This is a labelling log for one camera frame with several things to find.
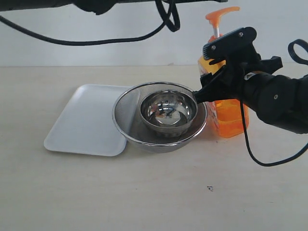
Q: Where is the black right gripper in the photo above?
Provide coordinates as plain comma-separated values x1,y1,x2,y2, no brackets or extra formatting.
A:
193,43,283,104

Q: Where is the orange dish soap pump bottle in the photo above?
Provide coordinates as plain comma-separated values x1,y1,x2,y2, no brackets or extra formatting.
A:
198,6,244,138

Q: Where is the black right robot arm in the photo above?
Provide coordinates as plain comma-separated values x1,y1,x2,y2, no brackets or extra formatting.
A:
193,44,308,134

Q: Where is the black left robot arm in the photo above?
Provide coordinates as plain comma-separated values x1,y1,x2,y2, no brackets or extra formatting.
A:
0,0,150,14

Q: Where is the small steel bowl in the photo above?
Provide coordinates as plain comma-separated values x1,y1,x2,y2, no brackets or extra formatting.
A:
140,90,198,137

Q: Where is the steel mesh colander bowl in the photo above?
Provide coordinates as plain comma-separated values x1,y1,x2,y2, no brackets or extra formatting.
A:
112,82,208,153

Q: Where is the white rectangular plastic tray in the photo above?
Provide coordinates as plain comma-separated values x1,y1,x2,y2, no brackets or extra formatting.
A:
44,84,128,157

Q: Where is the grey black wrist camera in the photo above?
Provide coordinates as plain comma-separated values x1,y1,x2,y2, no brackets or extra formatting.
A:
203,27,257,59

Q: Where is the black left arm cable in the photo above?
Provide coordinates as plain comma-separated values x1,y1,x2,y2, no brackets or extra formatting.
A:
0,0,181,46

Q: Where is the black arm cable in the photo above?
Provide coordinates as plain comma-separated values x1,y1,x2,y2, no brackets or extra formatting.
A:
239,39,308,167
0,0,181,46

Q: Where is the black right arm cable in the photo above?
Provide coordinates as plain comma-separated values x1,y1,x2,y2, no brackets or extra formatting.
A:
239,39,308,167

